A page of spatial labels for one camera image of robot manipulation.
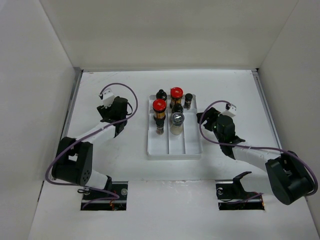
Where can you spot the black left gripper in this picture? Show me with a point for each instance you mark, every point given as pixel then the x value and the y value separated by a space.
pixel 104 111

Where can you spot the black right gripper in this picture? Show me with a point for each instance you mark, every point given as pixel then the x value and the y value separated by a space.
pixel 212 114

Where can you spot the clear lid pepper grinder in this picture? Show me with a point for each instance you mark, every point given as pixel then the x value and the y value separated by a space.
pixel 177 121

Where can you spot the black knob cap bottle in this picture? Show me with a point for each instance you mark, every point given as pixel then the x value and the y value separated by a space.
pixel 177 108

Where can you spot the small black lid spice bottle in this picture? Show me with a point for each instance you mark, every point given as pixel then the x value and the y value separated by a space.
pixel 159 126

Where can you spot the red lid chili sauce jar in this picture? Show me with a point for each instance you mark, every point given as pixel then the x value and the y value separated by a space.
pixel 159 107

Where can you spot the white powder black cap bottle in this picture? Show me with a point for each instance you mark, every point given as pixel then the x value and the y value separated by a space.
pixel 162 95

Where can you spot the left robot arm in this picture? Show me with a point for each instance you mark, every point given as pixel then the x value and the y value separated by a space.
pixel 76 165

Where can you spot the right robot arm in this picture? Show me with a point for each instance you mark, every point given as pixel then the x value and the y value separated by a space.
pixel 289 177

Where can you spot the white plastic organizer tray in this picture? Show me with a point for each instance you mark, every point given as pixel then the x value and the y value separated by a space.
pixel 168 146

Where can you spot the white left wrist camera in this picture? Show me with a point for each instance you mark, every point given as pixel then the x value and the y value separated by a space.
pixel 107 97

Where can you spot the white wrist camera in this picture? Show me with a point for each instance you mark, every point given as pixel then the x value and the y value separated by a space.
pixel 107 97
pixel 230 110

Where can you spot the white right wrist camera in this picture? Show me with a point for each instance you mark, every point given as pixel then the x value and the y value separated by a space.
pixel 230 110

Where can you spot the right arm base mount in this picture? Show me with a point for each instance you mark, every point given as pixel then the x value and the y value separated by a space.
pixel 232 196

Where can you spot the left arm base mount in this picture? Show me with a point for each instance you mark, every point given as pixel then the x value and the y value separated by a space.
pixel 94 200

